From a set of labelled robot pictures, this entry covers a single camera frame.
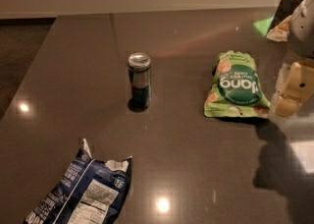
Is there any dark snack bag in background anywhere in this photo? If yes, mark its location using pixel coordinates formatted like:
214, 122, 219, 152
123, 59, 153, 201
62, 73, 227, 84
266, 0, 300, 42

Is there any green rice chip bag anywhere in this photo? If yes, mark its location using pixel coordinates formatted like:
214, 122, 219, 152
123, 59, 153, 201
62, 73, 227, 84
204, 50, 270, 119

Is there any blue chip bag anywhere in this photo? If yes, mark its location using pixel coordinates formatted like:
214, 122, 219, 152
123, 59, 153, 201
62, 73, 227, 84
23, 139, 132, 224

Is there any dark blue drink can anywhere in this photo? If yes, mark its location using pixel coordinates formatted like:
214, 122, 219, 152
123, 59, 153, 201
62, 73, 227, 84
128, 52, 151, 107

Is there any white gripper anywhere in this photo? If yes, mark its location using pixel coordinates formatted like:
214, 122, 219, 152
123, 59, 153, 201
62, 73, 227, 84
274, 0, 314, 117

